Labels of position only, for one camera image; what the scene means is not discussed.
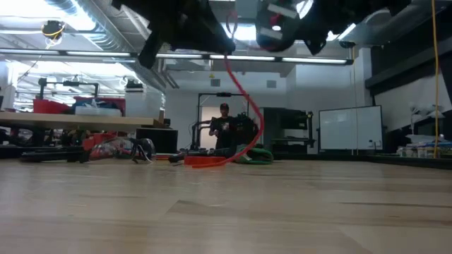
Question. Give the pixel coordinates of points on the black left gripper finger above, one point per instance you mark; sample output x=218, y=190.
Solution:
x=205, y=28

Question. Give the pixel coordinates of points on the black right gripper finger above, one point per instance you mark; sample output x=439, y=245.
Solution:
x=316, y=46

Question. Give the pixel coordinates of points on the LED light bar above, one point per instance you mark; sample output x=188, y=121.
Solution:
x=106, y=53

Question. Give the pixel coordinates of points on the white storage container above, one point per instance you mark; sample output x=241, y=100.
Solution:
x=144, y=104

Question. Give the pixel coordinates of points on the black shelf unit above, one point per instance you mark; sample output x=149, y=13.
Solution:
x=282, y=123

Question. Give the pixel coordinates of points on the white whiteboard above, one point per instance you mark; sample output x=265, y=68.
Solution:
x=349, y=128

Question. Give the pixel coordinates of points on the person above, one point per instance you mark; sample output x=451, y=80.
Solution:
x=222, y=130

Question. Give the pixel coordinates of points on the background robot workstation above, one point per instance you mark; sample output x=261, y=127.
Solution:
x=243, y=132

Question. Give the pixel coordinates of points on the black cabinet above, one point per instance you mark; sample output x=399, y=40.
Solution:
x=157, y=140

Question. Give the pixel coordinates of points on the grey work glove green cuff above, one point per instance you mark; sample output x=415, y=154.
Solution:
x=259, y=157

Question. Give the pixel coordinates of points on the wooden work table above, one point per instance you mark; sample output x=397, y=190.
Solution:
x=70, y=121

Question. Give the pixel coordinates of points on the small black angled plug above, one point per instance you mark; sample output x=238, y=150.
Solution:
x=178, y=157

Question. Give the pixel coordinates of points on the red bit holder block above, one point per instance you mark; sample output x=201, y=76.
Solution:
x=203, y=160

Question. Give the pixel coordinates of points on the small red storage bin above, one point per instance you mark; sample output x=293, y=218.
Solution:
x=49, y=106

